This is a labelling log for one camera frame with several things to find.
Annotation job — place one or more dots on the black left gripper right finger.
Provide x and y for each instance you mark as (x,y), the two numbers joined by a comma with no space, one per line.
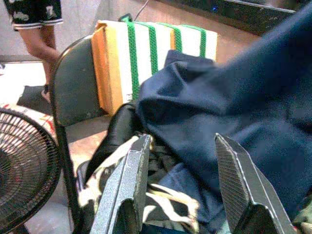
(240,180)

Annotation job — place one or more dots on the black folding chair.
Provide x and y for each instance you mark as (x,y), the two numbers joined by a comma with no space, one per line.
(73,80)

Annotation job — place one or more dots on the person in black patterned shorts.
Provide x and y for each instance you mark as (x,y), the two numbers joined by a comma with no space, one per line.
(39,36)

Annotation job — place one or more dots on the black and white patterned garment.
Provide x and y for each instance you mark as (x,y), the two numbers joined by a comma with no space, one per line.
(168,204)

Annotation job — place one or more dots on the dark navy blue garment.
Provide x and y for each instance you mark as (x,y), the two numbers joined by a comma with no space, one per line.
(219,102)

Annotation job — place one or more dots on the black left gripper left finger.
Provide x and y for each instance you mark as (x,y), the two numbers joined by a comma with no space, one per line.
(126,180)

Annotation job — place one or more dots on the dark counter with metal edge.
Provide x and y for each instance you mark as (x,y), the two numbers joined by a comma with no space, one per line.
(243,12)

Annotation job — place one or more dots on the black electric fan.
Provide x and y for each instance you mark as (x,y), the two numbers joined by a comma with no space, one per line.
(23,168)

